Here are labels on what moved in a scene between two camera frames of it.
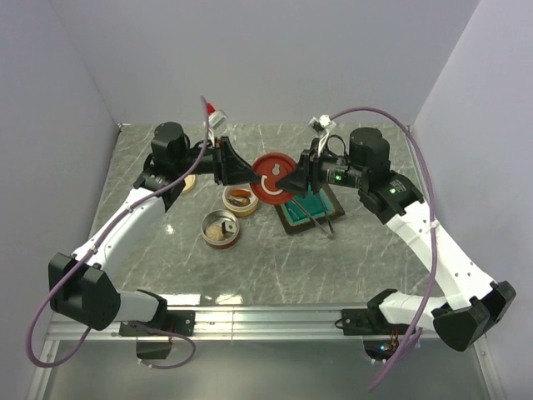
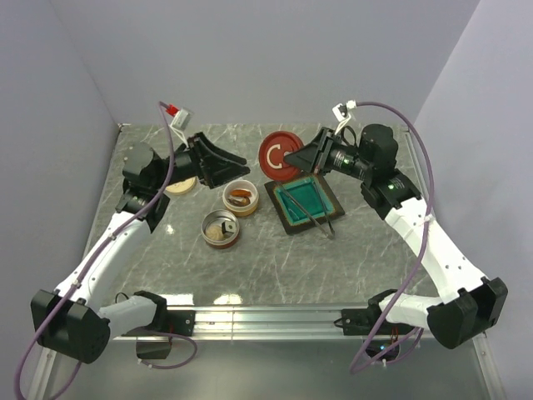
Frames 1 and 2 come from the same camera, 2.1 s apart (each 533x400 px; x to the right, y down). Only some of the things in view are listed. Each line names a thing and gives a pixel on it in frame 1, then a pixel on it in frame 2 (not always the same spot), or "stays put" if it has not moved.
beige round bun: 214,232 stays put
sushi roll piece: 228,227 stays put
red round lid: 271,167 → 272,149
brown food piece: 240,202 stays put
